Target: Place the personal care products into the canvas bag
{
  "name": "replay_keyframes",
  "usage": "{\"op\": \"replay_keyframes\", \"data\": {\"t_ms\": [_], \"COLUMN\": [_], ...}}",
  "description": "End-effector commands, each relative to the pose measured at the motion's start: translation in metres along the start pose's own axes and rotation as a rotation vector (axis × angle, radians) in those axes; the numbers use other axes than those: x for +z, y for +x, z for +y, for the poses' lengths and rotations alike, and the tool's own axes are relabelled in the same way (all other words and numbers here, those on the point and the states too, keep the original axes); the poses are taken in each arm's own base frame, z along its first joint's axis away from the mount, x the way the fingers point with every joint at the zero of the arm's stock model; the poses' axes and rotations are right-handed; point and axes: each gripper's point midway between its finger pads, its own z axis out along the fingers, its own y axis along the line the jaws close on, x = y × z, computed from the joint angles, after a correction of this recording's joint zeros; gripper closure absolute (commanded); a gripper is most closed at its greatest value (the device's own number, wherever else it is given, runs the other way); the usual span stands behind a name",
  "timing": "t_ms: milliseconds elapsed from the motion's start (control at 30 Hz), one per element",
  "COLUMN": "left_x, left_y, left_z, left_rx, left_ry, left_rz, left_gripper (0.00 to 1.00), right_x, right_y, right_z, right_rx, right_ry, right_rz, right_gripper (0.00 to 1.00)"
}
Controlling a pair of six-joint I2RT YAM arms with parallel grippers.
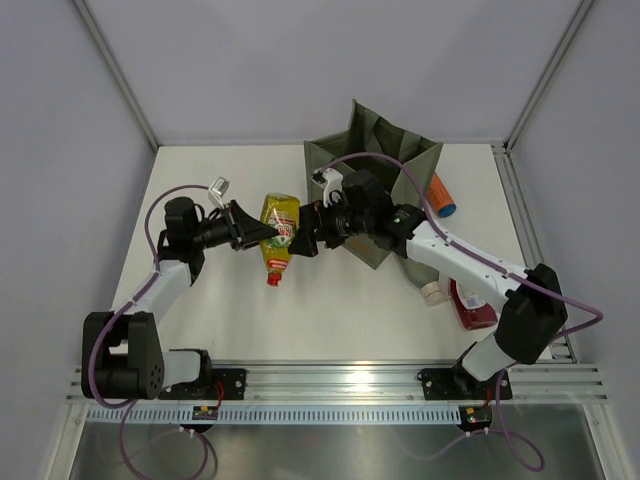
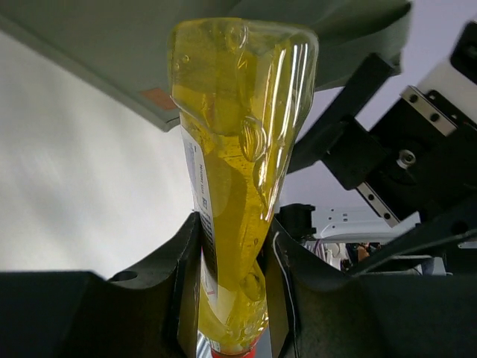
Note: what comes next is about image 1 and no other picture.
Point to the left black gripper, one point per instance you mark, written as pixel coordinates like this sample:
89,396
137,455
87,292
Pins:
250,228

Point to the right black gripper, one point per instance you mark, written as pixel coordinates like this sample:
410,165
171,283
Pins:
305,243

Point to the yellow bottle red cap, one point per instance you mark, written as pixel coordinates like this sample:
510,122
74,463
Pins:
280,212

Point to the green bottle beige cap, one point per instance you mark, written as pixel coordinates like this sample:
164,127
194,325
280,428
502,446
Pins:
425,279

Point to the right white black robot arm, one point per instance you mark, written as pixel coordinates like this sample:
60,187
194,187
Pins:
526,301

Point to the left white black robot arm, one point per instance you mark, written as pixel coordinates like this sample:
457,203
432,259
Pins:
122,356

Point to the green canvas bag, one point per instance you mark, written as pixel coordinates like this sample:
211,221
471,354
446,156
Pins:
402,160

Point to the orange bottle blue base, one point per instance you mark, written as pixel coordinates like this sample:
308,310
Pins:
439,198

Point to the red bottle on right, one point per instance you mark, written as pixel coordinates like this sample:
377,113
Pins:
473,312

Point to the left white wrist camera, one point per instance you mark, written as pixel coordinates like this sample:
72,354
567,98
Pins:
217,190

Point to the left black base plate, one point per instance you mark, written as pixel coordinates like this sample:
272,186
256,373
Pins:
230,383

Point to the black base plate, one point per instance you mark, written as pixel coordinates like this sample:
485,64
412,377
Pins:
230,383
456,384

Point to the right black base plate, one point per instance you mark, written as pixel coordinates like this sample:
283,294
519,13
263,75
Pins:
456,384

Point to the white slotted cable duct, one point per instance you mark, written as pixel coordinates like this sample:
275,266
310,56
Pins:
237,414

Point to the left aluminium frame post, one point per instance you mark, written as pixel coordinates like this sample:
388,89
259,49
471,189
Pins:
97,37

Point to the aluminium frame post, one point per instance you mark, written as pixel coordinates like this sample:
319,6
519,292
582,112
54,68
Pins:
550,69
97,37

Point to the aluminium mounting rail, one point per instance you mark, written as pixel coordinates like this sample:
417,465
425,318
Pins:
396,382

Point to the right aluminium frame post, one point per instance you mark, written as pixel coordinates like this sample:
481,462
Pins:
550,69

